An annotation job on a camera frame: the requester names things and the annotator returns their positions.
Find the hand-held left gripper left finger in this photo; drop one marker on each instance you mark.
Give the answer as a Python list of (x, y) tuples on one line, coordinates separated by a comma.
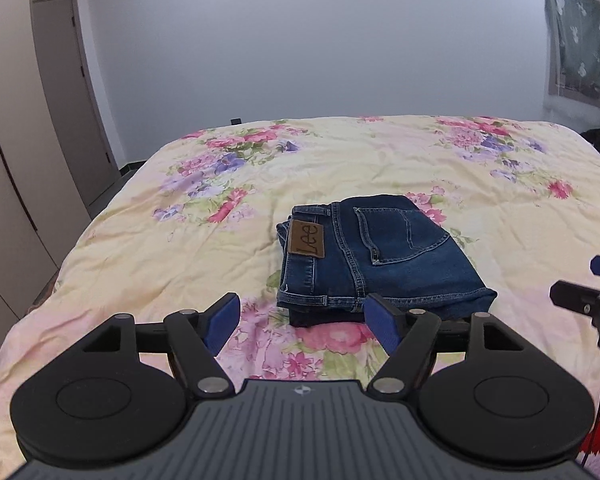
[(221, 322)]

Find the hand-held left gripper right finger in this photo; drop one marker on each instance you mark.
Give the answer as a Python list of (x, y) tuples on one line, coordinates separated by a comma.
[(382, 322)]

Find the blue denim pants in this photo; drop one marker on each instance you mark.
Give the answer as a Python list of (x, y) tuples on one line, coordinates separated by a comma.
[(405, 270)]

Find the yellow floral blanket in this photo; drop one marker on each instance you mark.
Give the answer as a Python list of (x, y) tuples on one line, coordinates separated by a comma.
[(180, 250)]

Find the green printed hanging cloth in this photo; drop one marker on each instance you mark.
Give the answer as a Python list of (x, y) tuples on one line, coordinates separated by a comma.
[(577, 45)]

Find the beige wardrobe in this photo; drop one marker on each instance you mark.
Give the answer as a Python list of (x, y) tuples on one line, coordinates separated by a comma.
[(5, 160)]

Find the grey-brown door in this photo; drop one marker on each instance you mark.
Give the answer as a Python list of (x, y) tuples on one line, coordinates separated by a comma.
[(72, 85)]

